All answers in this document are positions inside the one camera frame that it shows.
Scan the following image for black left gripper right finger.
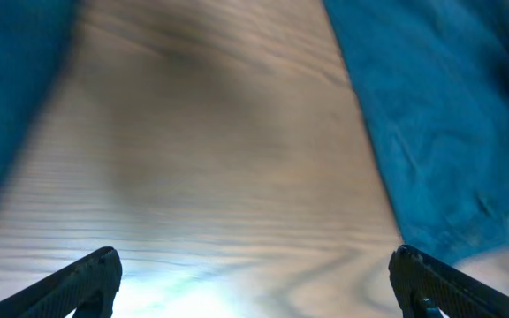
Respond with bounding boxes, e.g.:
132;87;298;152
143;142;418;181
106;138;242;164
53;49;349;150
388;245;509;318

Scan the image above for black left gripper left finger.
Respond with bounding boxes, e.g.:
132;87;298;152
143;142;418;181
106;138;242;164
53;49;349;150
0;246;122;318

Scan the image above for dark blue shorts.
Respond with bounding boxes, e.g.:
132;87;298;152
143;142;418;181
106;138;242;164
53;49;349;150
324;0;509;263

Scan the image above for folded dark blue garment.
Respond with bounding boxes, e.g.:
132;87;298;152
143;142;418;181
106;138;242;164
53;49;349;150
0;0;79;187

